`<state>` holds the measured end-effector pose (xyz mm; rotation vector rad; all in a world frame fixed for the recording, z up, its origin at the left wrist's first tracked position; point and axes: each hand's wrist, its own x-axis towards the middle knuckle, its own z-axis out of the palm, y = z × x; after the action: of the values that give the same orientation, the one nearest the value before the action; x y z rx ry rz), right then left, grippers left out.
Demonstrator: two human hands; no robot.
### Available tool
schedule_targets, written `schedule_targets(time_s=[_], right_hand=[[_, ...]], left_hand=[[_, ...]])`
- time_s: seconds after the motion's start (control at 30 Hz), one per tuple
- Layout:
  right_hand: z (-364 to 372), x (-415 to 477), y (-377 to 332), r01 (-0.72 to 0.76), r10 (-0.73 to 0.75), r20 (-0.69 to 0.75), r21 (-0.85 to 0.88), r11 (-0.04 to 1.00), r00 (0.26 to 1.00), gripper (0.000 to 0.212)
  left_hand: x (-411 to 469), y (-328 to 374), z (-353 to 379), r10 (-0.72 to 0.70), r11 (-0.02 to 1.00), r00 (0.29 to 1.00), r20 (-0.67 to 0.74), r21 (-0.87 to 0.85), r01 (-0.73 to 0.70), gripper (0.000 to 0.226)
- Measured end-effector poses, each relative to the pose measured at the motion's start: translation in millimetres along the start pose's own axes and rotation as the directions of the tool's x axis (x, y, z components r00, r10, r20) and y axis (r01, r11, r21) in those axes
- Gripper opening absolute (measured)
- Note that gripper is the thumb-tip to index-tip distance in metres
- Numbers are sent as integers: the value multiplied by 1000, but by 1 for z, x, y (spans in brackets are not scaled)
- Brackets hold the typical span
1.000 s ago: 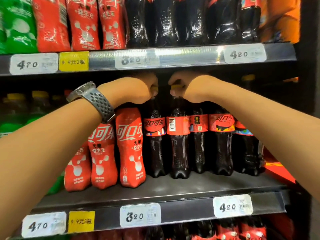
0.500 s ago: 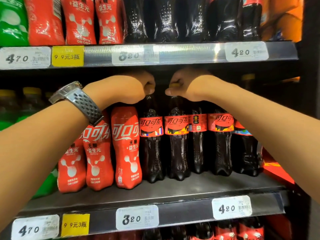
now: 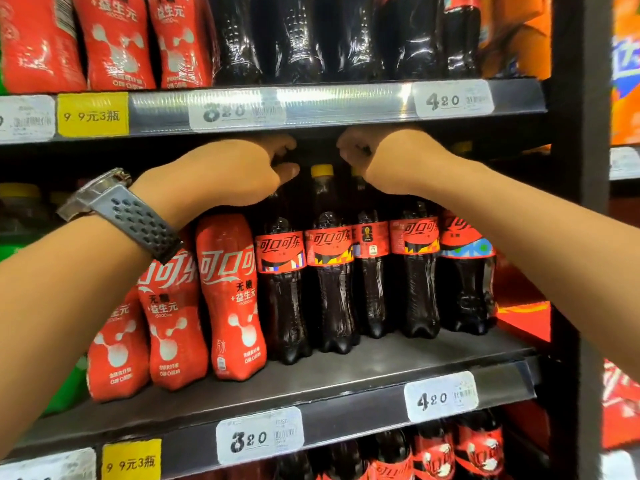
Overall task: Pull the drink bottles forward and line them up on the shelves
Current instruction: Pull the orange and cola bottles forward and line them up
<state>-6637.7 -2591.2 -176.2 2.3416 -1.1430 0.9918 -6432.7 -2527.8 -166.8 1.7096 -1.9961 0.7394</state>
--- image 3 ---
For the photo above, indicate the black metal shelf rack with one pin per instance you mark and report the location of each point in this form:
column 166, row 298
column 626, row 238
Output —
column 580, row 144

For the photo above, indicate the person's right hand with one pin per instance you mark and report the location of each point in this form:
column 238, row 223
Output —
column 410, row 159

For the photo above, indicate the person's left forearm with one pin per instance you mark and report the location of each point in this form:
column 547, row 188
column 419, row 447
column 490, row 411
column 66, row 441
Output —
column 60, row 314

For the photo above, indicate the grey perforated-band wristwatch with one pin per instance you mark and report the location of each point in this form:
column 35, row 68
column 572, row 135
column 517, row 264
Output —
column 135, row 224

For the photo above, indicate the orange blue-print drink carton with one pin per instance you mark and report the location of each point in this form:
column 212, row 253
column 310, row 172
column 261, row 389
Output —
column 525, row 44

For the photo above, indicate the yellow price tag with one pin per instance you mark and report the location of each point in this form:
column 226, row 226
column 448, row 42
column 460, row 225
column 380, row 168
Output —
column 131, row 462
column 92, row 115

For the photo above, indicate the person's right forearm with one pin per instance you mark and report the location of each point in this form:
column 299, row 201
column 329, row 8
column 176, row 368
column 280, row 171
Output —
column 550, row 254

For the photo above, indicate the person's left hand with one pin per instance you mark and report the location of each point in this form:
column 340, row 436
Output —
column 220, row 174

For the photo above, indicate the small white price tag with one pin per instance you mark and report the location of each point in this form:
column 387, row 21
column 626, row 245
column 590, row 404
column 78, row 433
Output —
column 617, row 467
column 625, row 163

